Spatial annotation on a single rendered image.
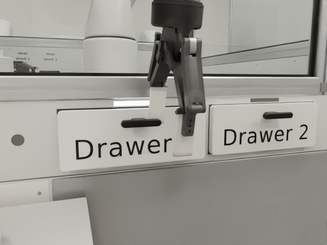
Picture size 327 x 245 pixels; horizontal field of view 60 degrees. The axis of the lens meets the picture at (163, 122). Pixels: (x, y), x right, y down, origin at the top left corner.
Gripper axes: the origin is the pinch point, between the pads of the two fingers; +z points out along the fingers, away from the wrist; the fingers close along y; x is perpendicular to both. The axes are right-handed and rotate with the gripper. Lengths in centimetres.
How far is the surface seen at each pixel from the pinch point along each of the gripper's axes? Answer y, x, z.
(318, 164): 9.0, -46.5, 15.7
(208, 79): 13.3, -13.4, -6.0
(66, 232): -5.3, 16.7, 13.0
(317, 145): 10.0, -45.5, 10.7
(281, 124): 9.6, -32.0, 4.1
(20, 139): 11.2, 24.2, 4.7
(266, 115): 6.7, -24.9, 0.5
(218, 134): 9.3, -15.3, 5.4
